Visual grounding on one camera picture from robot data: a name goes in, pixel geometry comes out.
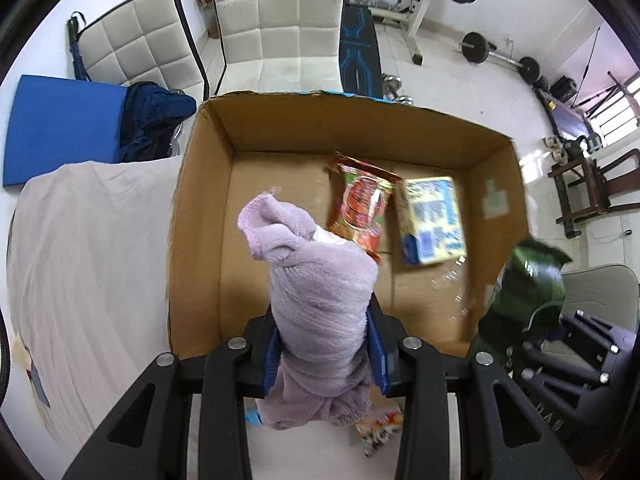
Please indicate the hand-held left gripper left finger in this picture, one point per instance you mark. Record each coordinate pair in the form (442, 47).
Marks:
(270, 360)

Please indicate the white padded chair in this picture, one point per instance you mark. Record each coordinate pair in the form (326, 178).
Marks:
(280, 30)
(140, 45)

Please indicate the dark wooden chair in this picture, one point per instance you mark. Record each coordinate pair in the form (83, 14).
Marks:
(590, 185)

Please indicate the large cardboard box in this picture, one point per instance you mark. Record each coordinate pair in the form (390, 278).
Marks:
(280, 200)

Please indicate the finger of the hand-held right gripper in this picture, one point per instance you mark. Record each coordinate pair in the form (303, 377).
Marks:
(560, 367)
(597, 329)

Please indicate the green snack packet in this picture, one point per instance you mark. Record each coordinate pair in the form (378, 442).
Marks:
(530, 285)

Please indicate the small black barbell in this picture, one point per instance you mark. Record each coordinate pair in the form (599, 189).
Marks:
(500, 55)

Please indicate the black and blue weight bench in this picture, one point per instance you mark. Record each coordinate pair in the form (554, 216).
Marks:
(359, 55)

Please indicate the purple fleece cloth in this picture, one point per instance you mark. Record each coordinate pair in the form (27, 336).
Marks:
(320, 305)

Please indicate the red snack packet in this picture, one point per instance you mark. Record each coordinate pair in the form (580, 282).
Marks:
(362, 200)

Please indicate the white barbell rack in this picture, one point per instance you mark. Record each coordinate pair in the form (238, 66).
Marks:
(417, 15)

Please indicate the dark blue cloth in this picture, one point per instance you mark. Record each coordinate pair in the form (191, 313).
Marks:
(150, 120)

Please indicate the colourful printed packet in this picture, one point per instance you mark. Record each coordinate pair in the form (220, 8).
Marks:
(380, 430)

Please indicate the small black box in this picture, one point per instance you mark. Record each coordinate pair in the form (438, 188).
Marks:
(562, 89)

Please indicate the pale pink bed sheet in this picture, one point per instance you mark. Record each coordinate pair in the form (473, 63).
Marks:
(90, 285)

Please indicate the chrome dumbbell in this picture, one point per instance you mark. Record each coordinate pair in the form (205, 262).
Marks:
(397, 89)

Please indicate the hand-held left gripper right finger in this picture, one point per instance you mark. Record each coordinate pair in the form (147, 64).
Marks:
(378, 362)

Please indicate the blue and yellow carton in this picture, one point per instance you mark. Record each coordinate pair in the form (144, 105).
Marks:
(432, 220)

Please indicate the pair of white shoes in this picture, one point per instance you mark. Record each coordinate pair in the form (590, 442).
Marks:
(556, 144)

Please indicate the blue foam mat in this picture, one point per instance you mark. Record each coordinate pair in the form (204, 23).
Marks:
(60, 125)

